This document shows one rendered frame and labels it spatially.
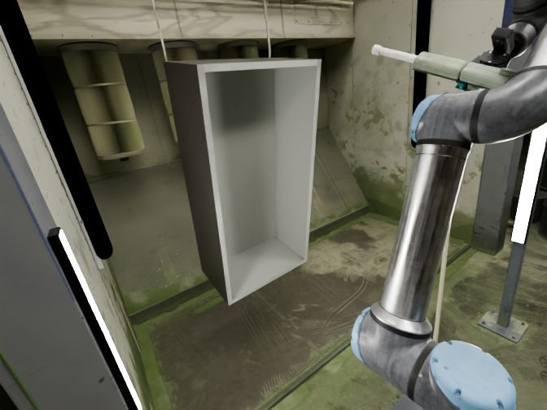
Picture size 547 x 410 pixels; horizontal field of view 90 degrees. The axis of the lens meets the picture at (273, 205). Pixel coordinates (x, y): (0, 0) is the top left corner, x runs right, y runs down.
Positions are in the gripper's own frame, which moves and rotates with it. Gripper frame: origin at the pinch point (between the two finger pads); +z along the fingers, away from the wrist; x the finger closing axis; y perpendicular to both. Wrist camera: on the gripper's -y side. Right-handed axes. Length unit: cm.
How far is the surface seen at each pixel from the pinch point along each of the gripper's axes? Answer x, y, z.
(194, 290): 103, 115, 153
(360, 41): 164, 109, -125
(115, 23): 188, -25, 48
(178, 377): 44, 81, 174
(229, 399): 13, 81, 154
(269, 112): 92, 30, 25
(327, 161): 149, 193, -32
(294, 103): 76, 25, 16
